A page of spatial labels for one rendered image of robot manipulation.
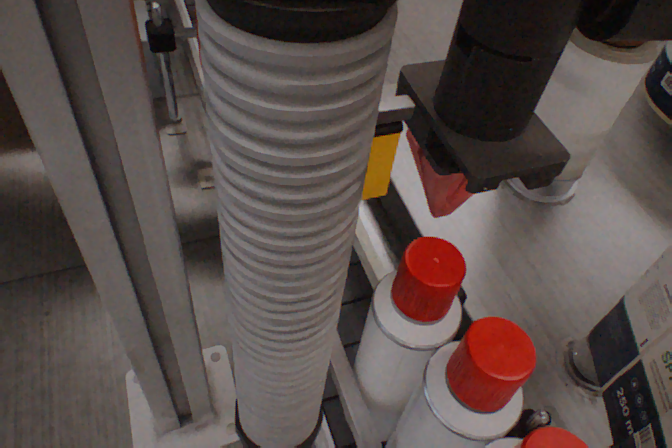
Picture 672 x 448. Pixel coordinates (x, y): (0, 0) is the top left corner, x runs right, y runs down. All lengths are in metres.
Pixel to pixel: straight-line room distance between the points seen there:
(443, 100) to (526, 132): 0.05
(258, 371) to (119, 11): 0.12
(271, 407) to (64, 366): 0.38
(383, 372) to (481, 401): 0.08
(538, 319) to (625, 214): 0.19
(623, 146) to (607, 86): 0.23
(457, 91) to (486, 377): 0.15
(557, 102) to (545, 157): 0.24
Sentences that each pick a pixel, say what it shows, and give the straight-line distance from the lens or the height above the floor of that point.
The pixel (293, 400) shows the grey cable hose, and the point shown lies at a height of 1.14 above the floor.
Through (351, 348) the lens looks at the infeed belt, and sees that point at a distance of 0.48.
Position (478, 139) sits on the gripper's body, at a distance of 0.32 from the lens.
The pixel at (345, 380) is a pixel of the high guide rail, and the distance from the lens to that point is 0.37.
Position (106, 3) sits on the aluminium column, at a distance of 0.20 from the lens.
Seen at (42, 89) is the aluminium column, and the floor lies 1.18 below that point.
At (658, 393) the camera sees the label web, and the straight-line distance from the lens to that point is 0.42.
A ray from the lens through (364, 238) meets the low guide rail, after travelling 0.50.
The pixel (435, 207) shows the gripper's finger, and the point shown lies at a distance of 0.38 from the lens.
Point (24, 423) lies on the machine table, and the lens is 0.54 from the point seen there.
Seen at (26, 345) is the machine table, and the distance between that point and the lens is 0.57.
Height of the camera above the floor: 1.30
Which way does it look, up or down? 48 degrees down
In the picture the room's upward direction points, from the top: 8 degrees clockwise
